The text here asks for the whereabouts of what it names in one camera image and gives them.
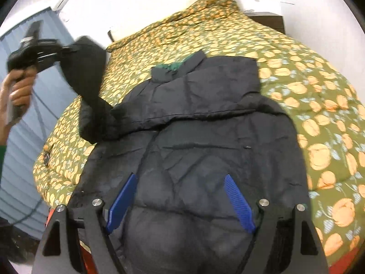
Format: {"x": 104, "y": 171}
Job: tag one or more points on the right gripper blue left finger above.
{"x": 59, "y": 250}

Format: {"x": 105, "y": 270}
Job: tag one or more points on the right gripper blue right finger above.
{"x": 284, "y": 240}

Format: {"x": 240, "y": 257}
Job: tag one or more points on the black puffer jacket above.
{"x": 203, "y": 91}

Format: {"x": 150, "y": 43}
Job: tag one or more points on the person's left hand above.
{"x": 16, "y": 90}

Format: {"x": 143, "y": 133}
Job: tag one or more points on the blue pleated curtain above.
{"x": 21, "y": 203}

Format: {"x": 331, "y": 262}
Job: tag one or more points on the orange fleece garment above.
{"x": 352, "y": 262}

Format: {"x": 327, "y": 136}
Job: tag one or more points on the green orange floral duvet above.
{"x": 318, "y": 135}

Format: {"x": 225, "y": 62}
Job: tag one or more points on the dark right nightstand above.
{"x": 269, "y": 19}

